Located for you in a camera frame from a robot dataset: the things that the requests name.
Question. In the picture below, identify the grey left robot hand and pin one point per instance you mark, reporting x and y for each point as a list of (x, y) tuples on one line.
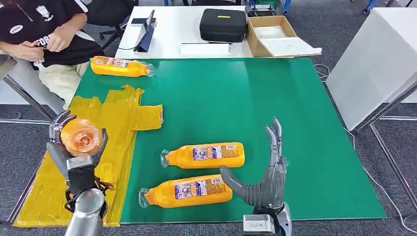
[(57, 153)]

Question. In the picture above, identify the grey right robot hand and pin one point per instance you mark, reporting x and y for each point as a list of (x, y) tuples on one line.
[(270, 189)]

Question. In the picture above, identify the orange drink bottle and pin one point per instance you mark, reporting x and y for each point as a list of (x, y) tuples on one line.
[(81, 138), (189, 192), (208, 156), (117, 66)]

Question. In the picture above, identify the yellow sheet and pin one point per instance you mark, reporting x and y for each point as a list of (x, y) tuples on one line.
[(117, 130)]

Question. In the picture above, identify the white desk with metal leg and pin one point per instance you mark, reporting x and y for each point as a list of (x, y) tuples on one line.
[(29, 94)]

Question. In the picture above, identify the green table mat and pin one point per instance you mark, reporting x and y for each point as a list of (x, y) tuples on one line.
[(228, 104)]

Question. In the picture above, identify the person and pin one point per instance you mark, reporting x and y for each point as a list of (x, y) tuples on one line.
[(49, 29)]

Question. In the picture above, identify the white foam sheet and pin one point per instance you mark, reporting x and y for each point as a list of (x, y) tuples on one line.
[(293, 47), (270, 32)]

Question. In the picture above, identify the black office chair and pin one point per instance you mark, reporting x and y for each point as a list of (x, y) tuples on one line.
[(110, 16)]

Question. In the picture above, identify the cardboard box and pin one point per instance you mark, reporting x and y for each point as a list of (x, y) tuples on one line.
[(257, 42)]

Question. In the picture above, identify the tablet on stand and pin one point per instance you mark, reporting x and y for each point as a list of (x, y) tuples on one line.
[(146, 35)]

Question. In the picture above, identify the white paper pad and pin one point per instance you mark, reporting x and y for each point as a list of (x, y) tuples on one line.
[(203, 49)]

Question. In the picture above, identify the white table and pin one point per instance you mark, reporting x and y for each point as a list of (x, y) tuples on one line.
[(371, 65), (176, 29)]

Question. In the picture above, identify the black carrying case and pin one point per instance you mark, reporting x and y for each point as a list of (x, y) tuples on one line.
[(223, 27)]

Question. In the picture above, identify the green crate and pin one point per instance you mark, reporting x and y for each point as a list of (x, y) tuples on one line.
[(267, 3)]

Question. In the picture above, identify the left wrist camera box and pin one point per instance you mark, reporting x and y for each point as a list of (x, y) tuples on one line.
[(81, 172)]

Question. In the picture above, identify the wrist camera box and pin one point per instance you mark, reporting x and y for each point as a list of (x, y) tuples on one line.
[(259, 224), (81, 172)]

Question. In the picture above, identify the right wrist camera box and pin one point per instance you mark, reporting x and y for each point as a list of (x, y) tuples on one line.
[(259, 224)]

